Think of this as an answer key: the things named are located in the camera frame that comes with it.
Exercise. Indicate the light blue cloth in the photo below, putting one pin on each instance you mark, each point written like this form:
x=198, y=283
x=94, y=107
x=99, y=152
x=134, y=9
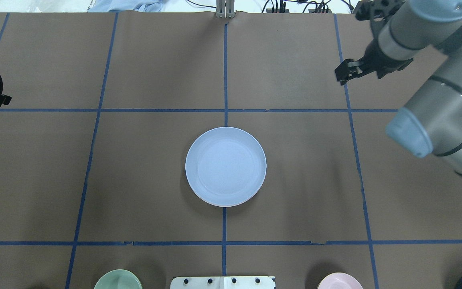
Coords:
x=125, y=5

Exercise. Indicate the black power strip with cables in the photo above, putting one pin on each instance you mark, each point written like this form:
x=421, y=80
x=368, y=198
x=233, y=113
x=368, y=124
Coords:
x=309, y=6

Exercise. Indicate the pink bowl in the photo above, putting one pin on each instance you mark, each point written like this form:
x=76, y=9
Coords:
x=339, y=281

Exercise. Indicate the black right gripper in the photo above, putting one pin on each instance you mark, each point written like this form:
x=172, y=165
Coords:
x=369, y=57

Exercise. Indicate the white mounting plate with bolts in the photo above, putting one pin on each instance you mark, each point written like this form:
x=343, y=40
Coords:
x=224, y=282

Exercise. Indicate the grey metal post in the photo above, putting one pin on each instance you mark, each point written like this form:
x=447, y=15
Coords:
x=225, y=9

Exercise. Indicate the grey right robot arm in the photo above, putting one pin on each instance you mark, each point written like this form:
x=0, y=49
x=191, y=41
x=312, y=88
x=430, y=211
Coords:
x=431, y=121

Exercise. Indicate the green bowl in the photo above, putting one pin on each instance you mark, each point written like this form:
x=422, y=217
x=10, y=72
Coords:
x=118, y=279

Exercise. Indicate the blue plate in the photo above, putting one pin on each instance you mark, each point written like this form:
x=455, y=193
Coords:
x=226, y=166

